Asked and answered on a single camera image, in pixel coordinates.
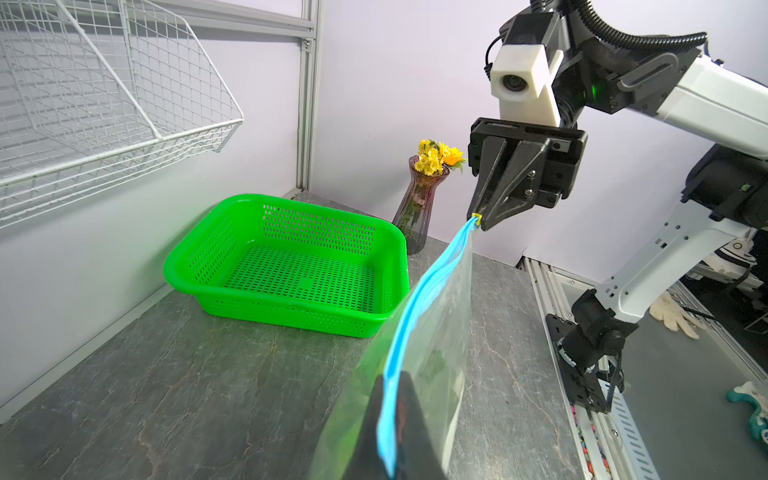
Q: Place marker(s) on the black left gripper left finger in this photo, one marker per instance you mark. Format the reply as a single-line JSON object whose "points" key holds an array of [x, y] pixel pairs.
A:
{"points": [[365, 463]]}

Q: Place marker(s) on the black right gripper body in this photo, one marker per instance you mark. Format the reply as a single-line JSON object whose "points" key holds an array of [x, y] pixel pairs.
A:
{"points": [[563, 155]]}

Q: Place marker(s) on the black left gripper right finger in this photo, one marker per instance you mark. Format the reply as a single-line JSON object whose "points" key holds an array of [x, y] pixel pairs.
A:
{"points": [[416, 458]]}

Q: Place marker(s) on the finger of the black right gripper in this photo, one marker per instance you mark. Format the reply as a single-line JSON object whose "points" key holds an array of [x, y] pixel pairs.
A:
{"points": [[487, 158], [518, 186]]}

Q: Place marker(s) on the clear zip-top bag blue seal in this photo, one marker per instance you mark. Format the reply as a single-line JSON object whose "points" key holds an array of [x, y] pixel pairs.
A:
{"points": [[428, 337]]}

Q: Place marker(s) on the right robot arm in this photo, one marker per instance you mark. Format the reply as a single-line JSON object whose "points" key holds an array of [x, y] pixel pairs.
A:
{"points": [[674, 80]]}

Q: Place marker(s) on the yellow sunflower bouquet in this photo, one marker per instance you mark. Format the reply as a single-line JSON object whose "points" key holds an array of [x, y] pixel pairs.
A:
{"points": [[436, 158]]}

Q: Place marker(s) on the dark glass vase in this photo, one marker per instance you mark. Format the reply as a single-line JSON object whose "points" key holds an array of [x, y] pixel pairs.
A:
{"points": [[413, 215]]}

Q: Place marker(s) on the white glove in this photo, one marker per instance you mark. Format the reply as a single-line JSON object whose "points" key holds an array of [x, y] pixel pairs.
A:
{"points": [[666, 310]]}

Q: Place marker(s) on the green plastic basket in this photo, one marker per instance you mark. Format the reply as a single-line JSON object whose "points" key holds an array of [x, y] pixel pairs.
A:
{"points": [[289, 263]]}

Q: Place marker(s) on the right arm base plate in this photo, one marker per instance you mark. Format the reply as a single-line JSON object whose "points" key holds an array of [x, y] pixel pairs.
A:
{"points": [[590, 360]]}

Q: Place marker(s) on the white wire wall shelf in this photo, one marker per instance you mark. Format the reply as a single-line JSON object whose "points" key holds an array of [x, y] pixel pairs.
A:
{"points": [[95, 94]]}

